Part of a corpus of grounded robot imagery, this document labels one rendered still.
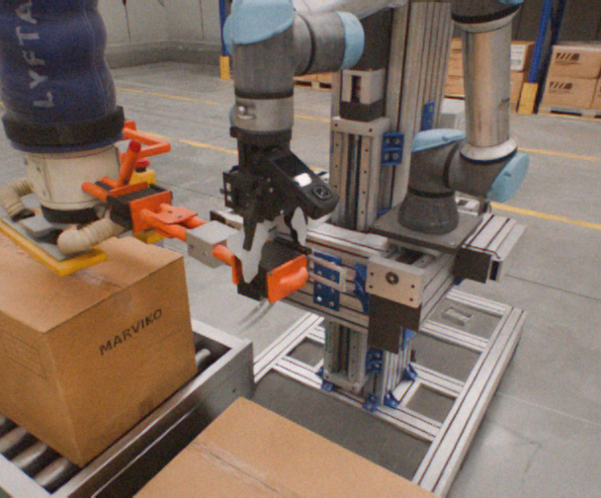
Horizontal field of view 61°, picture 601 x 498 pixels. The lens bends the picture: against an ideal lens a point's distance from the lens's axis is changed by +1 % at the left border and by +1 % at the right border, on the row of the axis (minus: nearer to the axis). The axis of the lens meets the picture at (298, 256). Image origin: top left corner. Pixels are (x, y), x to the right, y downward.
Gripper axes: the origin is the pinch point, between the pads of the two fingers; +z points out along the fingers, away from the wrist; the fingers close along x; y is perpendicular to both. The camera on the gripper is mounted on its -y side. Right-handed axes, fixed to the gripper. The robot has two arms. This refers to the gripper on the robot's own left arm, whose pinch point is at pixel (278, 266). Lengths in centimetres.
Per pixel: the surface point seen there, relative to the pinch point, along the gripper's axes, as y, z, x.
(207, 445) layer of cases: 32, 66, -6
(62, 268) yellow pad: 43.8, 11.4, 14.1
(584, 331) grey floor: -9, 119, -211
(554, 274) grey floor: 23, 119, -261
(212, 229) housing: 14.7, -1.4, 0.4
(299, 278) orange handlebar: -5.1, -0.5, 1.0
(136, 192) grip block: 38.1, -1.6, -0.3
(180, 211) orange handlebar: 24.8, -1.3, -0.6
